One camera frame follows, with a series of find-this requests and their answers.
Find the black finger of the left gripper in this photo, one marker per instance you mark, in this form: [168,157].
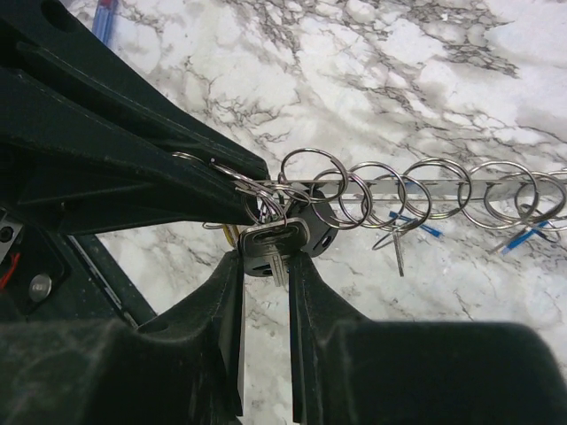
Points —
[67,170]
[44,41]

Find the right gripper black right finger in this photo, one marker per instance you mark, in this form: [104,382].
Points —
[349,369]

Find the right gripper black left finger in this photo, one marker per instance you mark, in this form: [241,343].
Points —
[182,367]

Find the yellow key tag with key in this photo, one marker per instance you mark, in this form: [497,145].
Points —
[232,234]

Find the silver key black head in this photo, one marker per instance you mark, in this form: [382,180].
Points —
[266,247]

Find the silver key organiser with rings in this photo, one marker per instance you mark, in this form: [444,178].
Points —
[495,195]

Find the blue red screwdriver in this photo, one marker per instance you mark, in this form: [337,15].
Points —
[102,27]

